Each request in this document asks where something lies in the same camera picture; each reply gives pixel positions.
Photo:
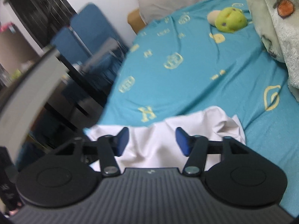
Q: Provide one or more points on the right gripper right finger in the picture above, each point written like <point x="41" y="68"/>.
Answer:
<point x="195" y="148"/>

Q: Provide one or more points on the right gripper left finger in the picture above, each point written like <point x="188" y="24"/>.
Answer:
<point x="109" y="147"/>

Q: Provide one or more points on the white t-shirt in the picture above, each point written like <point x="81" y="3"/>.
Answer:
<point x="156" y="147"/>

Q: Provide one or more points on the white desk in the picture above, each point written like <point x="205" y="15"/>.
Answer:
<point x="23" y="100"/>

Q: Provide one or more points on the blue covered chair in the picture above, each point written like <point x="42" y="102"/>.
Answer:
<point x="70" y="47"/>
<point x="92" y="29"/>

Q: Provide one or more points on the grey folded cloth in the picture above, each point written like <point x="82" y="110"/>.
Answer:
<point x="108" y="46"/>

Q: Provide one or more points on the green plush toy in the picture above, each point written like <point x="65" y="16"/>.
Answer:
<point x="228" y="20"/>

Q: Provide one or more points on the green cartoon fleece blanket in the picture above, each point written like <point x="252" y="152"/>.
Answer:
<point x="276" y="22"/>

